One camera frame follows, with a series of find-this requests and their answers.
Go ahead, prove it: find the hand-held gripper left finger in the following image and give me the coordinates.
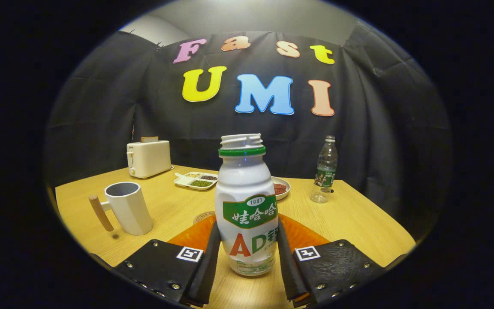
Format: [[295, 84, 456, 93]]
[[113, 215, 222, 307]]

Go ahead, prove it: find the white juice bottle green label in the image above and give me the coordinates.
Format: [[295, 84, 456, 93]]
[[215, 133, 280, 276]]

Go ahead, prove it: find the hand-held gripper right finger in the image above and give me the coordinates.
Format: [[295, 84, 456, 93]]
[[276, 213, 386, 307]]

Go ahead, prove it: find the black backdrop cloth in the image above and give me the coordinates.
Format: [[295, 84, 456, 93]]
[[43, 21, 453, 241]]

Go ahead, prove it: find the clear plastic water bottle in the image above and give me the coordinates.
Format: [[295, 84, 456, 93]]
[[310, 136, 338, 204]]

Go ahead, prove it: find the white round plate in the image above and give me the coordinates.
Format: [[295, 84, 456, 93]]
[[271, 176, 291, 201]]

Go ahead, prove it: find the wooden table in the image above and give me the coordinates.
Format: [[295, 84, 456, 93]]
[[54, 165, 417, 309]]

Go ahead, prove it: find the white toaster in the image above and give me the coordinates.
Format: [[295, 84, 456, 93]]
[[127, 140, 173, 179]]

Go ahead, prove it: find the white cup with wooden handle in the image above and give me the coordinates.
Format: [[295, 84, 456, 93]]
[[88, 182, 154, 236]]

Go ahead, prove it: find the round cork coaster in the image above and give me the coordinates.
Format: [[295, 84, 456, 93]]
[[193, 211, 216, 225]]

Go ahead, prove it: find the white divided snack tray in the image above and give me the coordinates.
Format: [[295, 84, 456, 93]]
[[174, 172, 219, 191]]

